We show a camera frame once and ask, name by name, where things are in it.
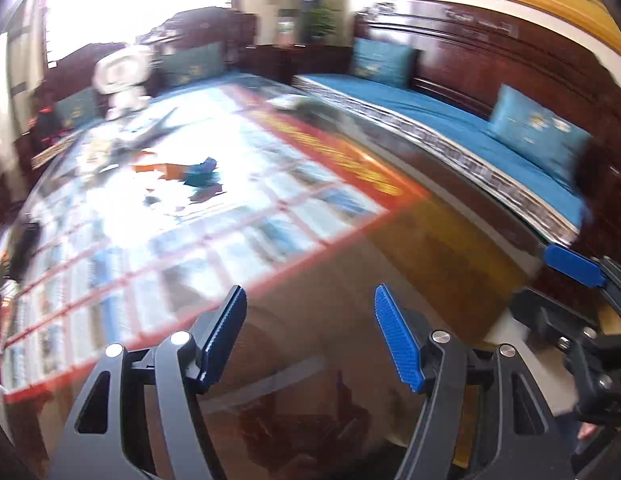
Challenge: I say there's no teal paper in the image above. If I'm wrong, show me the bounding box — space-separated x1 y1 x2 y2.
182 157 219 188

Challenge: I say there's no blue embroidered pillow near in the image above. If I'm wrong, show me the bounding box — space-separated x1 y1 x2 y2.
489 84 591 188

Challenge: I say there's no blue embroidered pillow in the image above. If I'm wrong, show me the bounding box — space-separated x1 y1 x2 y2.
350 38 418 89
489 84 591 188

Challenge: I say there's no university poster under glass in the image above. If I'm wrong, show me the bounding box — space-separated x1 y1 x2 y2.
0 76 425 402

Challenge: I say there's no black remote control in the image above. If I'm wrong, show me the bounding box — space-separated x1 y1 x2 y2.
7 221 41 282

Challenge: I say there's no dark wooden side sofa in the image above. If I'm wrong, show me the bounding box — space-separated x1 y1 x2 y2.
286 0 621 263

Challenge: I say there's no blue sofa seat cushion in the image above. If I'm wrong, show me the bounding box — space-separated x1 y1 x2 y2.
293 74 585 246

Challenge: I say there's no white bag with blue items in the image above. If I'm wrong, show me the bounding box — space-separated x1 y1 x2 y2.
111 108 177 154

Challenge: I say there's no teal pillow left back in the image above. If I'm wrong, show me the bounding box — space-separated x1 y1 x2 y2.
54 87 100 130

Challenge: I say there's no blue embroidered pillow far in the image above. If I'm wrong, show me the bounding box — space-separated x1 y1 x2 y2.
350 38 418 89

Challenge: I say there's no white toy robot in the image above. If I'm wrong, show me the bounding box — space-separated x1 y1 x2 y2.
92 44 153 120

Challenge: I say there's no dark wooden back sofa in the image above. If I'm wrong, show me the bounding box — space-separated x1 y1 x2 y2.
20 6 258 171

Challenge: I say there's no potted green plant corner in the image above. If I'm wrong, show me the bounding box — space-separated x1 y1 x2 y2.
310 6 335 44

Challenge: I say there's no black tower speaker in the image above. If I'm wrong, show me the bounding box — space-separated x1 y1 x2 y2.
300 0 321 44

